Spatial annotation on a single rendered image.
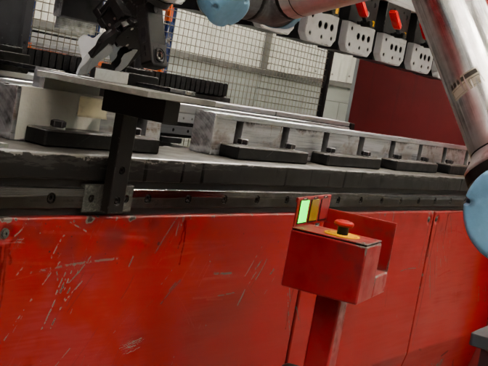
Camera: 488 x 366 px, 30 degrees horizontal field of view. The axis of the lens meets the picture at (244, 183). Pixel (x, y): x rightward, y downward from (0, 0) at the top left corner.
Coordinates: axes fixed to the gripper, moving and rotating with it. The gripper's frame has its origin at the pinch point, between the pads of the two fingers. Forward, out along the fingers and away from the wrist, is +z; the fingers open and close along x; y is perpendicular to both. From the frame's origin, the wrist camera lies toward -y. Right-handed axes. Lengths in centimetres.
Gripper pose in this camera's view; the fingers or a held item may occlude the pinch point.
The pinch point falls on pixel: (95, 75)
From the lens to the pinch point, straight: 169.1
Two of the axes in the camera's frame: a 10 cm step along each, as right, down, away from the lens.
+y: -5.0, -7.9, 3.7
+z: -6.5, 6.2, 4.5
